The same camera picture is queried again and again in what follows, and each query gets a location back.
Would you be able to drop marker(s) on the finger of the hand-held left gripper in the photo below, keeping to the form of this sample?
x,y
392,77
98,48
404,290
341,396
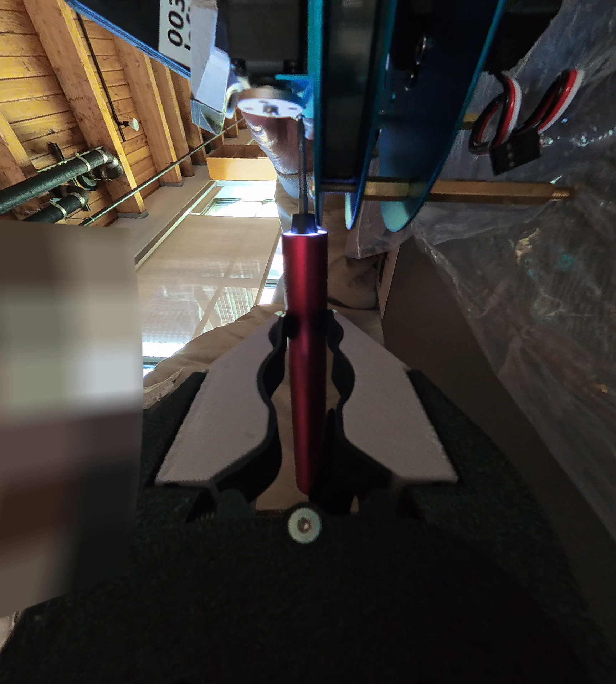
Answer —
x,y
214,85

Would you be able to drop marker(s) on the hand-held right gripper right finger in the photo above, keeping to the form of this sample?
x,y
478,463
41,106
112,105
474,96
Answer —
x,y
399,422

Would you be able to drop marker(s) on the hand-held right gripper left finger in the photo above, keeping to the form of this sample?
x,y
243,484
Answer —
x,y
222,417

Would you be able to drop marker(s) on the red electric screwdriver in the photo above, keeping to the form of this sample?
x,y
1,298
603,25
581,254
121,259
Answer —
x,y
305,320

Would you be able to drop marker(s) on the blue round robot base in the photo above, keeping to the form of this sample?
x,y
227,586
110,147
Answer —
x,y
420,107

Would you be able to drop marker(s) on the person's left hand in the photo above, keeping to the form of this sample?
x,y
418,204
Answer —
x,y
284,147

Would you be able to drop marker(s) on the thin metal rod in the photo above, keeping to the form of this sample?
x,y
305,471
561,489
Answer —
x,y
169,171

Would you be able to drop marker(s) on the window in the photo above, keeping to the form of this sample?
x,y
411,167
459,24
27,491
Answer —
x,y
244,206

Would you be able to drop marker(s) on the large clear plastic bag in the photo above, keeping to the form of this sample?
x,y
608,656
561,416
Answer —
x,y
554,320

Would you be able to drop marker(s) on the black insulated pipes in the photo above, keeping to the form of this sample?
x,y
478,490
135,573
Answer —
x,y
46,181

